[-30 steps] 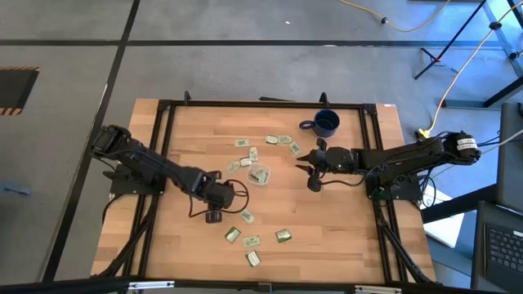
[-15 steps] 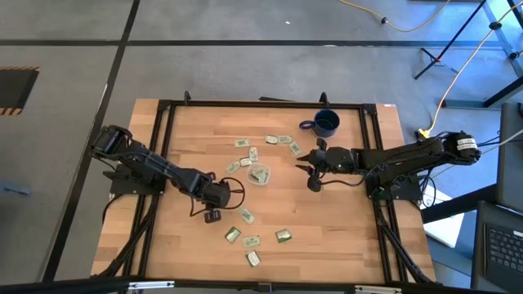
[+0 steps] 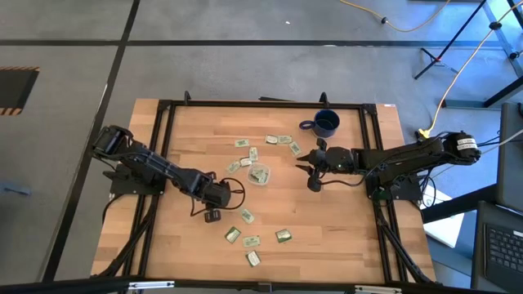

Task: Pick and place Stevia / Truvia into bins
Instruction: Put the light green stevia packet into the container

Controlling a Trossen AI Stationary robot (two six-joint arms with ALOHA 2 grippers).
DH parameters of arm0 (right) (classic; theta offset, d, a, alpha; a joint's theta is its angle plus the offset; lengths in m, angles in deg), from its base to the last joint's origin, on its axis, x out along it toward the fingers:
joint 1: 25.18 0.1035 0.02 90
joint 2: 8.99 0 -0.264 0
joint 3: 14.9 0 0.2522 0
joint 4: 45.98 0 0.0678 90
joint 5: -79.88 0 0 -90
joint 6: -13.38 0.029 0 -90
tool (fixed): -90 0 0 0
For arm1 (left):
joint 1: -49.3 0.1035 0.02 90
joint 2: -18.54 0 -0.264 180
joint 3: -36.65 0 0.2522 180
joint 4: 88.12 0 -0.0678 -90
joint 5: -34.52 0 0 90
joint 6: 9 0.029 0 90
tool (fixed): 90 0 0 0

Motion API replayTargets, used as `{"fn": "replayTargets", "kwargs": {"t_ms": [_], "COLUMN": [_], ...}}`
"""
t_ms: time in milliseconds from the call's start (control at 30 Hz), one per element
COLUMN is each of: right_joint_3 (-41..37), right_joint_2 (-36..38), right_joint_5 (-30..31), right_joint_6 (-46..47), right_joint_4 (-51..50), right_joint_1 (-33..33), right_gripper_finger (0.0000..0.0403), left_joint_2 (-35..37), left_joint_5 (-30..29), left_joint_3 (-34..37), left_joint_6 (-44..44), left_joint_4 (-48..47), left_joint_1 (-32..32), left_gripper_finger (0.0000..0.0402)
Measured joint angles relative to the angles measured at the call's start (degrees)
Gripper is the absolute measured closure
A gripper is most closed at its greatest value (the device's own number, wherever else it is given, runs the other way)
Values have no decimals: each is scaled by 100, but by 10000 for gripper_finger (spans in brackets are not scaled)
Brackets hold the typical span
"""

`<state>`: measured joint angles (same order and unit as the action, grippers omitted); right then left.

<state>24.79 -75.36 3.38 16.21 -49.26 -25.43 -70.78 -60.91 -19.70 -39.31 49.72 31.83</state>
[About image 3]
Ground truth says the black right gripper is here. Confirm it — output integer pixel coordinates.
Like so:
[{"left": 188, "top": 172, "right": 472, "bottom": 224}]
[{"left": 295, "top": 137, "right": 355, "bottom": 193}]

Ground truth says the clear plastic container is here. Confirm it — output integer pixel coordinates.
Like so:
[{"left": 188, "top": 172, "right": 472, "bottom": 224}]
[{"left": 246, "top": 162, "right": 271, "bottom": 187}]

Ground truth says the dark blue ceramic mug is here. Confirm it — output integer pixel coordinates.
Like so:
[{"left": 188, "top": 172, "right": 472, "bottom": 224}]
[{"left": 298, "top": 109, "right": 341, "bottom": 139}]

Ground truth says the white box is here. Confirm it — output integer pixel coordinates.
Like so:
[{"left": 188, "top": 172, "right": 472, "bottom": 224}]
[{"left": 420, "top": 185, "right": 466, "bottom": 249}]

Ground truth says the grey flat floor object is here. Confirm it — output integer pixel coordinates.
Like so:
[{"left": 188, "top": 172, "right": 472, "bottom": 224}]
[{"left": 0, "top": 181, "right": 33, "bottom": 197}]

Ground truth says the grey monitor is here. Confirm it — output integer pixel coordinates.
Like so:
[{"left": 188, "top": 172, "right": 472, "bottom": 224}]
[{"left": 496, "top": 101, "right": 523, "bottom": 213}]

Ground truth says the black-legged office desk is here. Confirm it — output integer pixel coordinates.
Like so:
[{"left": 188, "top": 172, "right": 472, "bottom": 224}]
[{"left": 413, "top": 0, "right": 523, "bottom": 109}]

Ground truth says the dark grey laptop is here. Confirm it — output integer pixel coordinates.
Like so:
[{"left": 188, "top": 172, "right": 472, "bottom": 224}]
[{"left": 470, "top": 199, "right": 523, "bottom": 293}]

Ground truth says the black hazard-striped floor hatch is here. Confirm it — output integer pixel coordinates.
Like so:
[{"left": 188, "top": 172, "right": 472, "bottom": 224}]
[{"left": 0, "top": 66, "right": 41, "bottom": 117}]

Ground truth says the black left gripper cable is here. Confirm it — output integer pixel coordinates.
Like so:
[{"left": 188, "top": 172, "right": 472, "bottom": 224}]
[{"left": 188, "top": 176, "right": 247, "bottom": 217}]

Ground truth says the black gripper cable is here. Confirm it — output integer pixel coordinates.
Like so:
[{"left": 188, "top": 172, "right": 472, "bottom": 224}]
[
  {"left": 318, "top": 163, "right": 393, "bottom": 189},
  {"left": 188, "top": 176, "right": 247, "bottom": 217}
]

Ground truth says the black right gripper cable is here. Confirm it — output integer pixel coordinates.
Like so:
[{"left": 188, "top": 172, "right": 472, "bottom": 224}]
[{"left": 318, "top": 163, "right": 393, "bottom": 189}]

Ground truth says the black aluminium table frame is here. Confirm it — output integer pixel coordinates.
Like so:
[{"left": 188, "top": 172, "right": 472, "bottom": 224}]
[{"left": 92, "top": 97, "right": 438, "bottom": 287}]

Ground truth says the silver bracket plate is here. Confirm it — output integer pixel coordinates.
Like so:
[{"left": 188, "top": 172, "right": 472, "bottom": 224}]
[
  {"left": 354, "top": 284, "right": 404, "bottom": 294},
  {"left": 128, "top": 280, "right": 176, "bottom": 291}
]

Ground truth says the yellow cable with black beads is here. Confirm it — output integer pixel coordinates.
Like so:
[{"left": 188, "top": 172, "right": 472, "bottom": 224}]
[{"left": 417, "top": 2, "right": 523, "bottom": 139}]

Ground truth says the yellow extension cable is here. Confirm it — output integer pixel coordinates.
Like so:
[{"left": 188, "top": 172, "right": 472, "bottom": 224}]
[{"left": 338, "top": 0, "right": 452, "bottom": 33}]

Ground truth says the black frame beam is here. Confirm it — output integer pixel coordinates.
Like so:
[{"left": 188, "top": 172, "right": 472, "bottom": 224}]
[{"left": 0, "top": 276, "right": 523, "bottom": 294}]

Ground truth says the grey-white cable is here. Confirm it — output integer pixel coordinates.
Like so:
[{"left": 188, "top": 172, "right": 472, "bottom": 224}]
[{"left": 428, "top": 128, "right": 523, "bottom": 180}]

